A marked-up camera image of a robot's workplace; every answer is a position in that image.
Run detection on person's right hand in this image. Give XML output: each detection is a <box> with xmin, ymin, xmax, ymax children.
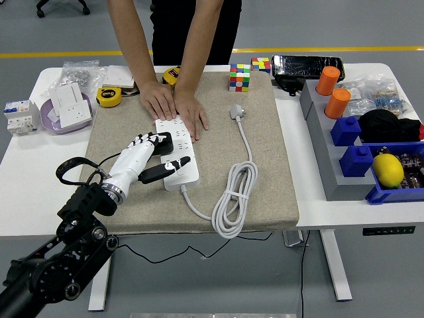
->
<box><xmin>138</xmin><ymin>81</ymin><xmax>178</xmax><ymax>122</ymax></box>

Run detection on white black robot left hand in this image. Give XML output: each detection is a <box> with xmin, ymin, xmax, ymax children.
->
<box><xmin>107</xmin><ymin>131</ymin><xmax>192</xmax><ymax>193</ymax></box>

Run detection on person's left hand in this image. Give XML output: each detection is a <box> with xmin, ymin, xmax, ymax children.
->
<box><xmin>174</xmin><ymin>89</ymin><xmax>210</xmax><ymax>144</ymax></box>

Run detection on black plug adapter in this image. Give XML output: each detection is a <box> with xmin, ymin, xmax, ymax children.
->
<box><xmin>150</xmin><ymin>131</ymin><xmax>175</xmax><ymax>156</ymax></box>

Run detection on white power strip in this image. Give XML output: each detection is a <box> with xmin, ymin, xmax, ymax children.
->
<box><xmin>154</xmin><ymin>115</ymin><xmax>201</xmax><ymax>192</ymax></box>

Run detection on thin black adapter cord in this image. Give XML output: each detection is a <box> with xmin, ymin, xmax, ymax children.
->
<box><xmin>94</xmin><ymin>148</ymin><xmax>274</xmax><ymax>265</ymax></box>

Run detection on yellow tape measure red label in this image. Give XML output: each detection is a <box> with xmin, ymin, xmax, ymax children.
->
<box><xmin>162</xmin><ymin>66</ymin><xmax>182</xmax><ymax>90</ymax></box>

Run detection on grey-brown mat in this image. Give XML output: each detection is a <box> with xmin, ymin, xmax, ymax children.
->
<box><xmin>79</xmin><ymin>71</ymin><xmax>300</xmax><ymax>237</ymax></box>

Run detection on colourful puzzle cube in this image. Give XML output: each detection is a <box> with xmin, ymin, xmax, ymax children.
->
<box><xmin>229</xmin><ymin>63</ymin><xmax>251</xmax><ymax>93</ymax></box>
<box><xmin>250</xmin><ymin>57</ymin><xmax>272</xmax><ymax>75</ymax></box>

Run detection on clear bag of screws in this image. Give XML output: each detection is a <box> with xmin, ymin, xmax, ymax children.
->
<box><xmin>61</xmin><ymin>60</ymin><xmax>111</xmax><ymax>96</ymax></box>

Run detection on purple bowl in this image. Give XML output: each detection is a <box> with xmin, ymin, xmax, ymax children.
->
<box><xmin>40</xmin><ymin>92</ymin><xmax>97</xmax><ymax>136</ymax></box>

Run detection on black stand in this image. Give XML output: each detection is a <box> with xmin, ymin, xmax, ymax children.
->
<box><xmin>272</xmin><ymin>77</ymin><xmax>307</xmax><ymax>97</ymax></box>

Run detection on white circuit breaker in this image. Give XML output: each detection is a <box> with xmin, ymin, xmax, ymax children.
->
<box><xmin>3</xmin><ymin>101</ymin><xmax>41</xmax><ymax>137</ymax></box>

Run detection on glossy black wrapped box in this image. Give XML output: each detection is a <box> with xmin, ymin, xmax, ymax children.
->
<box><xmin>271</xmin><ymin>55</ymin><xmax>346</xmax><ymax>81</ymax></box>

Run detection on white table leg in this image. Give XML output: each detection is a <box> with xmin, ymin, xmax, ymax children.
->
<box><xmin>88</xmin><ymin>237</ymin><xmax>116</xmax><ymax>313</ymax></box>
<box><xmin>319</xmin><ymin>229</ymin><xmax>354</xmax><ymax>302</ymax></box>

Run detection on orange cylinder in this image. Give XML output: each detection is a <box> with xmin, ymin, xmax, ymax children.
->
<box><xmin>315</xmin><ymin>66</ymin><xmax>341</xmax><ymax>96</ymax></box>
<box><xmin>324</xmin><ymin>88</ymin><xmax>352</xmax><ymax>120</ymax></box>

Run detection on grey stepped block base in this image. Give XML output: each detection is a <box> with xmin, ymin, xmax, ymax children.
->
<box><xmin>299</xmin><ymin>79</ymin><xmax>378</xmax><ymax>202</ymax></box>

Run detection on black office chair base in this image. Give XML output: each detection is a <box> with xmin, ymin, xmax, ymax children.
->
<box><xmin>35</xmin><ymin>0</ymin><xmax>91</xmax><ymax>19</ymax></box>

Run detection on blue block with knob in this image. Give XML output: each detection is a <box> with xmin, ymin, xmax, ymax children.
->
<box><xmin>330</xmin><ymin>115</ymin><xmax>362</xmax><ymax>147</ymax></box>
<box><xmin>339</xmin><ymin>145</ymin><xmax>374</xmax><ymax>179</ymax></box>

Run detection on grey box under table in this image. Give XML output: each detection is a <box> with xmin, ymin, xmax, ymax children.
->
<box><xmin>282</xmin><ymin>231</ymin><xmax>311</xmax><ymax>248</ymax></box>

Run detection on clear bag of small parts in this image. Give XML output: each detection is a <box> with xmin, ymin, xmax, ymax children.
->
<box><xmin>339</xmin><ymin>79</ymin><xmax>373</xmax><ymax>117</ymax></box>

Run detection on black cloth bundle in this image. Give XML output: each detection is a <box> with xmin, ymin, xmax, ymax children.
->
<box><xmin>358</xmin><ymin>109</ymin><xmax>424</xmax><ymax>144</ymax></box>

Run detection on clear bag of resistors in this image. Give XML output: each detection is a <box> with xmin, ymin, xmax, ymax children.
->
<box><xmin>365</xmin><ymin>75</ymin><xmax>417</xmax><ymax>119</ymax></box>

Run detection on blue plastic bin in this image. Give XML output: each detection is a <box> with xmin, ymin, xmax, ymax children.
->
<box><xmin>360</xmin><ymin>141</ymin><xmax>424</xmax><ymax>205</ymax></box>

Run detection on yellow lemon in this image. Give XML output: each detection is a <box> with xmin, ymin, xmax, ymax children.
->
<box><xmin>372</xmin><ymin>153</ymin><xmax>405</xmax><ymax>189</ymax></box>

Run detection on dark cylindrical components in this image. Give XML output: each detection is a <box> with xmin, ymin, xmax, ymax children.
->
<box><xmin>375</xmin><ymin>148</ymin><xmax>424</xmax><ymax>190</ymax></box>

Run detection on black table control panel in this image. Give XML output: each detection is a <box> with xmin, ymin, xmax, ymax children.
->
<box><xmin>362</xmin><ymin>225</ymin><xmax>417</xmax><ymax>237</ymax></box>

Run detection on white power cord with plug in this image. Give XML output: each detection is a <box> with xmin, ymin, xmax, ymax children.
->
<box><xmin>180</xmin><ymin>103</ymin><xmax>259</xmax><ymax>239</ymax></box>

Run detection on white wall switch plate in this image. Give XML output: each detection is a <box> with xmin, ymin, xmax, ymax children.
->
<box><xmin>101</xmin><ymin>66</ymin><xmax>136</xmax><ymax>90</ymax></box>

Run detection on white wall socket panel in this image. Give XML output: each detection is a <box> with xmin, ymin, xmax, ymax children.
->
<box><xmin>58</xmin><ymin>101</ymin><xmax>94</xmax><ymax>130</ymax></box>

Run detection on white switch panel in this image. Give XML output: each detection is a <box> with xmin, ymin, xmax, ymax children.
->
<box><xmin>48</xmin><ymin>83</ymin><xmax>85</xmax><ymax>113</ymax></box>

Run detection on black hanging cable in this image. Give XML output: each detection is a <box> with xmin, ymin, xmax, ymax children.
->
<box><xmin>300</xmin><ymin>231</ymin><xmax>311</xmax><ymax>318</ymax></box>

